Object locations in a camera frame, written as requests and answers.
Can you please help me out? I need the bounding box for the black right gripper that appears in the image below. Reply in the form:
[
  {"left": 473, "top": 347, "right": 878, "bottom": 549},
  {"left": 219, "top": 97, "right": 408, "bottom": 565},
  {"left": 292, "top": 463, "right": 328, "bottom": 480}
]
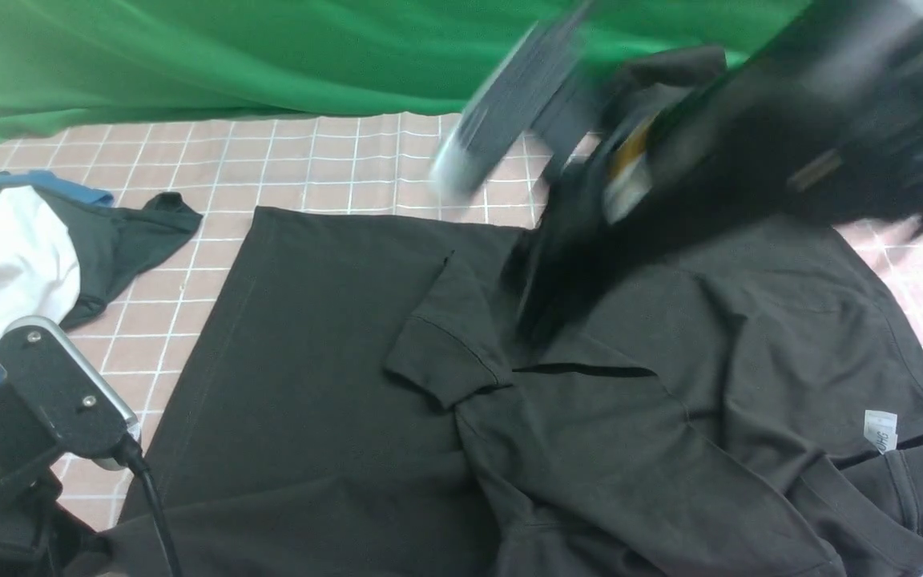
[{"left": 510, "top": 120, "right": 671, "bottom": 349}]

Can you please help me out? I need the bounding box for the green backdrop cloth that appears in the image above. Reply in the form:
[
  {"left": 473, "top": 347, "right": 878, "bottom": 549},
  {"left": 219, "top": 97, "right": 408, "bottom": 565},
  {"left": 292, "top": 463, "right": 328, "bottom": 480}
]
[{"left": 0, "top": 0, "right": 815, "bottom": 155}]

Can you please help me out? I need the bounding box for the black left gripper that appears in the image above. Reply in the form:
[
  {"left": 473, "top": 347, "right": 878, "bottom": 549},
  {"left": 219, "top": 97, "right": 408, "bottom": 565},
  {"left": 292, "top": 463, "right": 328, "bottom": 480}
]
[{"left": 0, "top": 385, "right": 110, "bottom": 576}]

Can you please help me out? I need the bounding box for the blue and gray garment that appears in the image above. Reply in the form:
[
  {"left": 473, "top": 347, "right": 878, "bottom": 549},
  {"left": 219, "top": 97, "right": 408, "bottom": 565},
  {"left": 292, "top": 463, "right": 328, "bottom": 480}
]
[{"left": 0, "top": 172, "right": 202, "bottom": 377}]

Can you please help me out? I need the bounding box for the dark gray long-sleeve shirt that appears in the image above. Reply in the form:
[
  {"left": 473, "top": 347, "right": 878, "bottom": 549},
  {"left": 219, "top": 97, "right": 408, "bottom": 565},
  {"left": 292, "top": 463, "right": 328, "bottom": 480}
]
[{"left": 65, "top": 46, "right": 923, "bottom": 577}]

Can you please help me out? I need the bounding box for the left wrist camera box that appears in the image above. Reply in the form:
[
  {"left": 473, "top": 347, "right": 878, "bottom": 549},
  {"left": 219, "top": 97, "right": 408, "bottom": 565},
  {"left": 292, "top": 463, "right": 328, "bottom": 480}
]
[{"left": 0, "top": 317, "right": 142, "bottom": 471}]

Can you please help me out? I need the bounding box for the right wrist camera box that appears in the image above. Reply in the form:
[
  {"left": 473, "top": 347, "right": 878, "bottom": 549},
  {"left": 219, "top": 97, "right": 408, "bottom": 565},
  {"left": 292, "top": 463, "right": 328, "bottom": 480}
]
[{"left": 429, "top": 1, "right": 601, "bottom": 202}]

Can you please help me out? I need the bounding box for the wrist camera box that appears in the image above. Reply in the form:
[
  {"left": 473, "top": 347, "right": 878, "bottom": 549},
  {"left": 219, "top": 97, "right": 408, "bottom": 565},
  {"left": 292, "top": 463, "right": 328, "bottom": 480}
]
[
  {"left": 429, "top": 1, "right": 601, "bottom": 202},
  {"left": 0, "top": 317, "right": 142, "bottom": 471}
]

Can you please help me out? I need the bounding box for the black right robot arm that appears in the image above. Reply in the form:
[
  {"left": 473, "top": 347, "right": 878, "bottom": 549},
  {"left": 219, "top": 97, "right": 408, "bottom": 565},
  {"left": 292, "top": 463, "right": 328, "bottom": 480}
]
[{"left": 506, "top": 1, "right": 923, "bottom": 349}]

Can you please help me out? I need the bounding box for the pink checkered tablecloth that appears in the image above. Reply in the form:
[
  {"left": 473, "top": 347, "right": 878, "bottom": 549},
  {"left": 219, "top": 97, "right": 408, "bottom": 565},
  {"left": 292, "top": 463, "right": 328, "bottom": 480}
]
[{"left": 0, "top": 112, "right": 923, "bottom": 577}]

